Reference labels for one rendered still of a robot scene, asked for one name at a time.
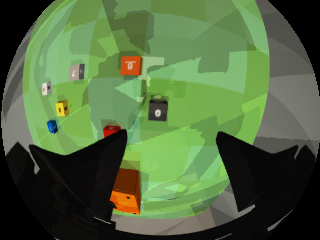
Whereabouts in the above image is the blue block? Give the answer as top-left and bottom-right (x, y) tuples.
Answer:
(47, 120), (59, 133)

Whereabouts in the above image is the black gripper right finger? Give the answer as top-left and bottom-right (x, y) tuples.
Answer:
(216, 131), (299, 212)

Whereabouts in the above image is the yellow block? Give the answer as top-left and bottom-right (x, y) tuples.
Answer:
(56, 100), (69, 116)

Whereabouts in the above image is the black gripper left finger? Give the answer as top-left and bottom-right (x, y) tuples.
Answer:
(28, 129), (128, 221)

